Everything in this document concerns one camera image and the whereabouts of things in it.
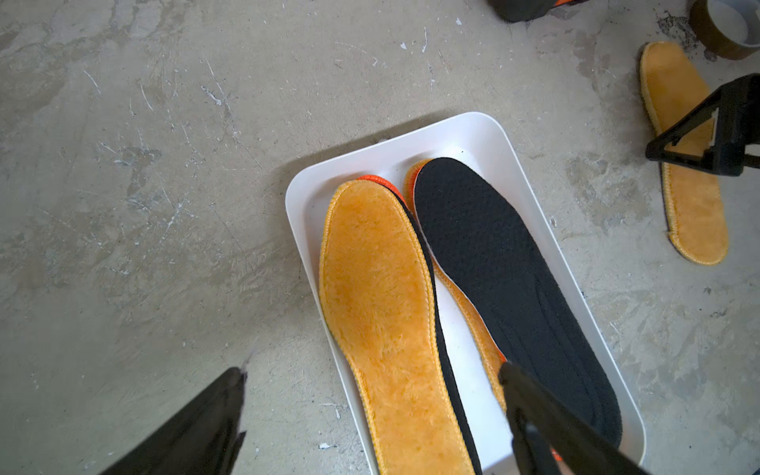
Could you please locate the tape roll ring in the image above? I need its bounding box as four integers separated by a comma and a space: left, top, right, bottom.
688, 0, 760, 61

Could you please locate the white plastic storage tray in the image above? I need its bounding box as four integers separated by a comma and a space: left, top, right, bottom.
285, 112, 646, 474

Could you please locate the red white patterned insole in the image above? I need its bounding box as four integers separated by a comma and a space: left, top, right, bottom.
358, 174, 406, 203

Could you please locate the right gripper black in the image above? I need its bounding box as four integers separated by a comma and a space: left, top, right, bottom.
645, 73, 759, 176

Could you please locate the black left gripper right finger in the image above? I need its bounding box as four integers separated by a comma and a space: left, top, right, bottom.
498, 362, 645, 474

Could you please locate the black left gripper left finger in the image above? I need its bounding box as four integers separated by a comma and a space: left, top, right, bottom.
104, 367, 247, 474

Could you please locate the orange fuzzy insole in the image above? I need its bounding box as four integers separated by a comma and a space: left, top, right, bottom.
403, 158, 507, 413
319, 179, 470, 474
638, 40, 730, 266

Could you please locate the black plastic tool case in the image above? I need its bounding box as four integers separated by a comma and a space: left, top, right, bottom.
487, 0, 586, 23

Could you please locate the black insole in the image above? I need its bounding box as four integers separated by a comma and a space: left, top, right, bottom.
404, 198, 482, 474
415, 158, 623, 447

